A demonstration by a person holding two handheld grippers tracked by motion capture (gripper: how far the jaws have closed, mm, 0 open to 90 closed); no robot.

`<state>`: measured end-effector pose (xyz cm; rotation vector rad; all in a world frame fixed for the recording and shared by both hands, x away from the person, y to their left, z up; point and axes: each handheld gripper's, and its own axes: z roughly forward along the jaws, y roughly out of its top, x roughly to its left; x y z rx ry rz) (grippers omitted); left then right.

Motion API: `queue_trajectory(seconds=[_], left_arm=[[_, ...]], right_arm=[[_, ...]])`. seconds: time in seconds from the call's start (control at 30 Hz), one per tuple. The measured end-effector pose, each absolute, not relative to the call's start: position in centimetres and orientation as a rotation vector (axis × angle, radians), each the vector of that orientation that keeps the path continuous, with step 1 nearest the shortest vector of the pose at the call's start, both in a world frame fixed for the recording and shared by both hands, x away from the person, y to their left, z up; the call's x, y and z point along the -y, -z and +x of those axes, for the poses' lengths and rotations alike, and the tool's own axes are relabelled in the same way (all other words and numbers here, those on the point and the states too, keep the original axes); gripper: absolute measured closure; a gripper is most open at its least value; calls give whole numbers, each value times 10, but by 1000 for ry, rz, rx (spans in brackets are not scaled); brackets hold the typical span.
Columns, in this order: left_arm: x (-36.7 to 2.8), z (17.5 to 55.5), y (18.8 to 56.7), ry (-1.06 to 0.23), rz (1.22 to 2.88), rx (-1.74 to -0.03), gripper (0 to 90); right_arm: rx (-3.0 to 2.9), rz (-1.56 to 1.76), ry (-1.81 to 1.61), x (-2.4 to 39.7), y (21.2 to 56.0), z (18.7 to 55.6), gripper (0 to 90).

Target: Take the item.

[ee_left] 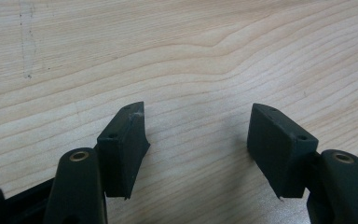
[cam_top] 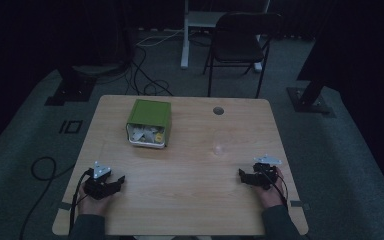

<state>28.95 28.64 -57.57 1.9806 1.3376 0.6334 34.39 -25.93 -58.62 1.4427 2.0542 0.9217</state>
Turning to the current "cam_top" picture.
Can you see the pile of paper scraps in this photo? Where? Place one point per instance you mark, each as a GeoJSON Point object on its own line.
{"type": "Point", "coordinates": [146, 134]}

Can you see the clear plastic cup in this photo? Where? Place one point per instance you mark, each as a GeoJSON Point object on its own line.
{"type": "Point", "coordinates": [220, 143]}

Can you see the green bin with white rim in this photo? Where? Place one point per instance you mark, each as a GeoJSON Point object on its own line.
{"type": "Point", "coordinates": [150, 115]}

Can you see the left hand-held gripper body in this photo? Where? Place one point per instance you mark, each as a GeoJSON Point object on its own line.
{"type": "Point", "coordinates": [97, 188]}

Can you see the person's left hand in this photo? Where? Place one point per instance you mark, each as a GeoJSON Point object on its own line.
{"type": "Point", "coordinates": [93, 205]}

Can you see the grey tape strip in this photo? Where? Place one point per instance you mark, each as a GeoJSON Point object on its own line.
{"type": "Point", "coordinates": [64, 205]}
{"type": "Point", "coordinates": [299, 204]}

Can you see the person's right hand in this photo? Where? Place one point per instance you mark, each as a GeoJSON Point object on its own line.
{"type": "Point", "coordinates": [272, 196]}

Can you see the white desk frame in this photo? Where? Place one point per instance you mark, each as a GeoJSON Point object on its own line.
{"type": "Point", "coordinates": [193, 20]}

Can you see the black folding chair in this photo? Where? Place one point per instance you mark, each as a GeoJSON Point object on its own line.
{"type": "Point", "coordinates": [238, 43]}

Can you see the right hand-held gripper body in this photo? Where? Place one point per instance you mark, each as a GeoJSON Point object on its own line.
{"type": "Point", "coordinates": [265, 176]}

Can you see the black stand base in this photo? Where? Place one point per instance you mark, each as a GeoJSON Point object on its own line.
{"type": "Point", "coordinates": [71, 90]}
{"type": "Point", "coordinates": [308, 100]}

